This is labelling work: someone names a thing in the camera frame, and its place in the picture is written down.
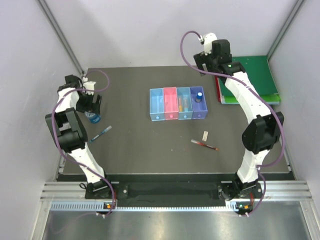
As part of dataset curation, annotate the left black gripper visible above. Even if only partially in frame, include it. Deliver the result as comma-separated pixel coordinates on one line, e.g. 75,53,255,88
75,91,101,116

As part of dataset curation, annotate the red folder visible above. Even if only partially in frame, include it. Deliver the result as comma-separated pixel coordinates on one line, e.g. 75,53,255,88
215,77,222,103

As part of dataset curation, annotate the dark green binder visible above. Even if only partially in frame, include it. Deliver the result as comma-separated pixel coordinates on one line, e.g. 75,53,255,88
219,55,279,96

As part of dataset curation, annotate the blue cap bottle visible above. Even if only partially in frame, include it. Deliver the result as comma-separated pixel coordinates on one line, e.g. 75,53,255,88
195,91,203,103

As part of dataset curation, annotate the blue grey eraser stick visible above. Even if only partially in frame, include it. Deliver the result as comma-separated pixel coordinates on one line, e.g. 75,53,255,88
183,96,189,112

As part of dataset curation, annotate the purple plastic tray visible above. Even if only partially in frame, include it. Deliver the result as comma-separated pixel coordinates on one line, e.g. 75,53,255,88
190,86,208,119

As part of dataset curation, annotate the light blue tray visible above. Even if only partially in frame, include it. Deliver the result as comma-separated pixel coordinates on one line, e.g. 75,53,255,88
149,88,165,122
176,87,193,120

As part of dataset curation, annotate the pink plastic tray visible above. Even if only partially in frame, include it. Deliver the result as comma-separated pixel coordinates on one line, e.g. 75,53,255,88
163,87,179,120

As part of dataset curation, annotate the light green folder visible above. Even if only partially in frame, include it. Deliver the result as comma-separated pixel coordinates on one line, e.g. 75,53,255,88
218,94,282,105

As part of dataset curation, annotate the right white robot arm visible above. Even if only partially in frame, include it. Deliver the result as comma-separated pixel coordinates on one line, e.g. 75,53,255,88
193,34,284,200

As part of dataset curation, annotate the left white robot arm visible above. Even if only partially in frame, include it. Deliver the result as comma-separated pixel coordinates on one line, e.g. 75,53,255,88
45,74,115,199

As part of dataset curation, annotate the blue white tape roll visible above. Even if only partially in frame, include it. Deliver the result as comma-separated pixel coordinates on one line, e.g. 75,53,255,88
84,111,101,124

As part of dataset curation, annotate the blue pen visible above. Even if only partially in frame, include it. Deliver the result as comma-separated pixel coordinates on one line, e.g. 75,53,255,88
88,125,112,143

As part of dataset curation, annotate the small grey eraser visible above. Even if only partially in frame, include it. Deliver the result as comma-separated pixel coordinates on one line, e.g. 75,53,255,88
202,131,209,142

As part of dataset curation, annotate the red pen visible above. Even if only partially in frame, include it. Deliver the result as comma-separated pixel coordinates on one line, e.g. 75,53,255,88
191,139,219,151

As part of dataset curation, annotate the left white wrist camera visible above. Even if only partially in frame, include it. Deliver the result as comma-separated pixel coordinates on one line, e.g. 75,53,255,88
82,76,96,96

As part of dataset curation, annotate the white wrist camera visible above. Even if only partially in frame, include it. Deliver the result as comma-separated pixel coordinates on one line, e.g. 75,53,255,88
199,32,218,56
82,76,96,96

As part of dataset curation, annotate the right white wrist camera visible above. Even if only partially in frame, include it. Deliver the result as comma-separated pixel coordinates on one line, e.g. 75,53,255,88
199,32,218,56

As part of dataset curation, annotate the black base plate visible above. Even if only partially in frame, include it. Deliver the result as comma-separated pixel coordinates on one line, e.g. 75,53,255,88
84,179,265,207

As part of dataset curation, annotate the grey cable duct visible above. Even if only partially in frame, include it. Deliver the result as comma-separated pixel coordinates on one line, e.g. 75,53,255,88
49,199,253,213

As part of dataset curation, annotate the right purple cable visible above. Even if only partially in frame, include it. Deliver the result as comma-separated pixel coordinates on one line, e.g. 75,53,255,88
180,30,286,218

